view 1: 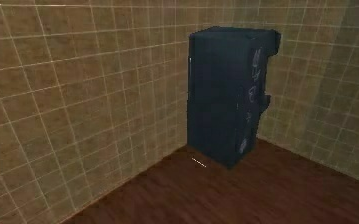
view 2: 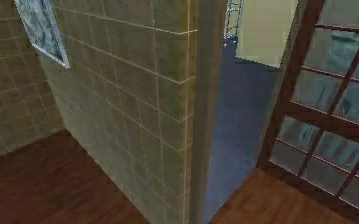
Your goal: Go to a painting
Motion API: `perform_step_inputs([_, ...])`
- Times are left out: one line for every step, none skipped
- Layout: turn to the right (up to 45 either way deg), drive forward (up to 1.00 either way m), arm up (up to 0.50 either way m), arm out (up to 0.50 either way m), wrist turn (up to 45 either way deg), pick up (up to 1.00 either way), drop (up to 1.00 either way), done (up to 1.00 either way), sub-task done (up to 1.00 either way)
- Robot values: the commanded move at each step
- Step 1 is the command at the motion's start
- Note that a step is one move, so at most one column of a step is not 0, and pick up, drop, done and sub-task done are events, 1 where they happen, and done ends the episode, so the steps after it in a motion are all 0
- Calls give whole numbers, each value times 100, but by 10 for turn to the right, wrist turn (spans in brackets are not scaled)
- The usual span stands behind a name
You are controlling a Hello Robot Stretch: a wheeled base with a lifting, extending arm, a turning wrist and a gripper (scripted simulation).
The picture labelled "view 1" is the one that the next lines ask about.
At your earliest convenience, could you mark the dark blue fridge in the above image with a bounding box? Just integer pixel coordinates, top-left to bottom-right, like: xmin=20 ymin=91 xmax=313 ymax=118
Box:
xmin=186 ymin=25 xmax=282 ymax=170

